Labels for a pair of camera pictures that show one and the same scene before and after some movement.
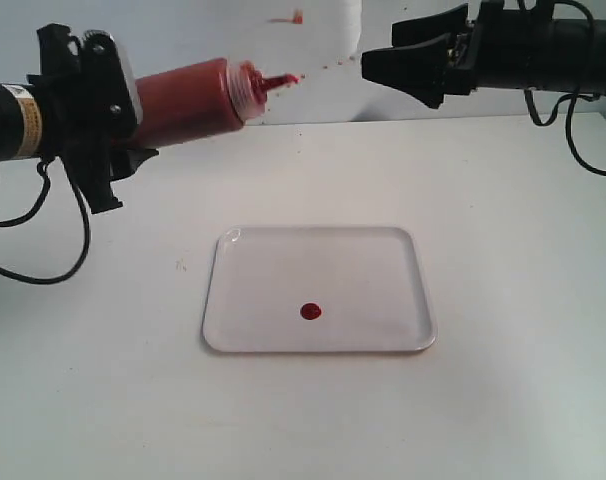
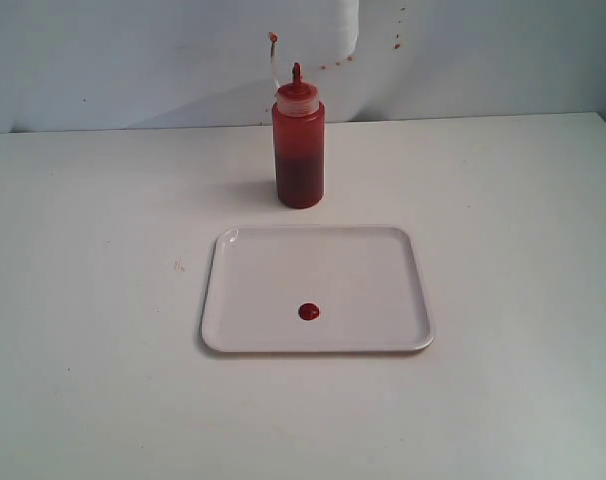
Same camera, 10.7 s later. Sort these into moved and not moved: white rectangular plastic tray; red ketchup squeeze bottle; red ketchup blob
Moved: red ketchup squeeze bottle
Not moved: red ketchup blob; white rectangular plastic tray
